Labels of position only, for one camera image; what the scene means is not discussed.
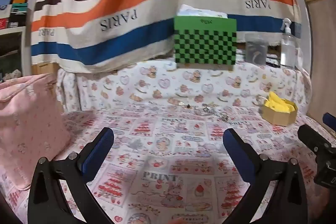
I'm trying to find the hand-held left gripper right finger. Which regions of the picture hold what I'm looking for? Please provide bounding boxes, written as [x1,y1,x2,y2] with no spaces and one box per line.
[223,128,308,224]

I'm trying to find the pink quilted bag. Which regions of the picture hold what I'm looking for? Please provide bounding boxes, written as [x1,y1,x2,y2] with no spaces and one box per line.
[0,73,72,190]

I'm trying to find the small cardboard box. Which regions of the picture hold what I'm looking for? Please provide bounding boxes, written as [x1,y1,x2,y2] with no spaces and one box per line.
[260,99,298,126]

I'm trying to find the strawberry patchwork print cloth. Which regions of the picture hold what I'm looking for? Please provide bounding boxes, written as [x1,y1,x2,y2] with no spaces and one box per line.
[0,105,328,224]

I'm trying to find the green checkered board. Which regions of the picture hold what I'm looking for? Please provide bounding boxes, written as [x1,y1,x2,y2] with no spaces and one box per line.
[173,16,238,72]

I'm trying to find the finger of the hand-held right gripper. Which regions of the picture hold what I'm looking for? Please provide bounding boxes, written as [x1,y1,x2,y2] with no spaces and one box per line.
[298,124,336,155]
[323,112,336,132]

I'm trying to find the white ring loop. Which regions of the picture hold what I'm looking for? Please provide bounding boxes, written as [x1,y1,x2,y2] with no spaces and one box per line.
[253,95,266,107]

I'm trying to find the yellow cloth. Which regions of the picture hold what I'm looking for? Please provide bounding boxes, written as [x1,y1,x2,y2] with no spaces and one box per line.
[264,91,296,114]

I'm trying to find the white shelf unit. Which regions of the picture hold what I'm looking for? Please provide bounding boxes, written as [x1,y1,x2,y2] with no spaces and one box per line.
[0,26,31,81]

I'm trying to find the white papers behind board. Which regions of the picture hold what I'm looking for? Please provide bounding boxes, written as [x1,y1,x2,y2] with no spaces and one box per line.
[176,4,228,19]

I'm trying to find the bear and heart print cloth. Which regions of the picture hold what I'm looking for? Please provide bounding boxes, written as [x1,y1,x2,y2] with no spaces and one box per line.
[56,57,313,119]

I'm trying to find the clear plastic container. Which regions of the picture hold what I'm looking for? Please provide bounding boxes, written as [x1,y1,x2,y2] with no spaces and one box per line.
[245,33,269,65]

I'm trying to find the clear spray bottle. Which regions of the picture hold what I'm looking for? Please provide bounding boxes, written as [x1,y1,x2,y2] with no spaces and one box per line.
[280,18,297,69]

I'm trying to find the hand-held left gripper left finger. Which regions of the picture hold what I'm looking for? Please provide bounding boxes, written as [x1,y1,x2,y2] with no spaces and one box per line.
[28,127,114,224]

